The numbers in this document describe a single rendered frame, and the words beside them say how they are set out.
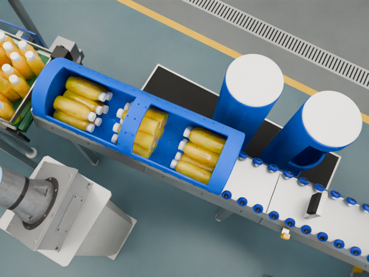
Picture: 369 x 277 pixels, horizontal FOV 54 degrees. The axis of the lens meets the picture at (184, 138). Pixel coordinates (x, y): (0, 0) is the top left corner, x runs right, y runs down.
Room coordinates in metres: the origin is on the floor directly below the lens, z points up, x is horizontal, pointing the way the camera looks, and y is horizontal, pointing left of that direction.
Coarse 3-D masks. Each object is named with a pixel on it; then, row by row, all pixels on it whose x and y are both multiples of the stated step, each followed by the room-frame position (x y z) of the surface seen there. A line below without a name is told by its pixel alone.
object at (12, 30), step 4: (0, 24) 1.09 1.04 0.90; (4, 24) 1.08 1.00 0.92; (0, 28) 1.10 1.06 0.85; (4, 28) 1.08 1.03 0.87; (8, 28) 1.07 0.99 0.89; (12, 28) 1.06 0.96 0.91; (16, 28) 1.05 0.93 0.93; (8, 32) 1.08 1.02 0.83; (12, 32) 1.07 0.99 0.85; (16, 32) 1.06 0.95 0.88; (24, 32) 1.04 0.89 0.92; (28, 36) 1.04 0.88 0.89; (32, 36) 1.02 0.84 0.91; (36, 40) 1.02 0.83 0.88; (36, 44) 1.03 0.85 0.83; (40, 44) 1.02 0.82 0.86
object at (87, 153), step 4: (76, 144) 0.57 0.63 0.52; (80, 148) 0.57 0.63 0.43; (84, 148) 0.58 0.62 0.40; (88, 148) 0.60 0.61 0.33; (84, 152) 0.57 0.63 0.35; (88, 152) 0.59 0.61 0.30; (92, 152) 0.61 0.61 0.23; (88, 156) 0.57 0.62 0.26; (92, 156) 0.59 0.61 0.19; (96, 156) 0.61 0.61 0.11; (88, 160) 0.58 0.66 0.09; (92, 160) 0.57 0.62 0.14; (96, 160) 0.59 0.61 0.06; (92, 164) 0.57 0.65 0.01; (96, 164) 0.57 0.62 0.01
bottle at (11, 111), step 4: (4, 104) 0.58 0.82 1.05; (8, 104) 0.59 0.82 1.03; (0, 108) 0.55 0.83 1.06; (4, 108) 0.56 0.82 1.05; (8, 108) 0.57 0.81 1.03; (12, 108) 0.58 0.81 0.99; (0, 112) 0.54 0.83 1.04; (4, 112) 0.54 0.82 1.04; (8, 112) 0.55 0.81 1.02; (12, 112) 0.56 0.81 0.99; (0, 116) 0.53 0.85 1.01; (4, 116) 0.53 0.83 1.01; (8, 116) 0.54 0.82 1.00; (12, 116) 0.55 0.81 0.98; (8, 120) 0.53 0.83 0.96; (16, 120) 0.55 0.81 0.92; (12, 124) 0.53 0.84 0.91
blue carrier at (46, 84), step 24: (48, 72) 0.67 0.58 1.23; (72, 72) 0.77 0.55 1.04; (96, 72) 0.72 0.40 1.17; (48, 96) 0.62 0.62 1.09; (120, 96) 0.68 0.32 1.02; (144, 96) 0.61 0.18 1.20; (48, 120) 0.51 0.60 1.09; (168, 120) 0.59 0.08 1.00; (192, 120) 0.52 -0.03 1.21; (120, 144) 0.41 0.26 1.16; (168, 144) 0.49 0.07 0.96; (240, 144) 0.44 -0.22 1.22; (168, 168) 0.34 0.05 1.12; (216, 168) 0.33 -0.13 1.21; (216, 192) 0.26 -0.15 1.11
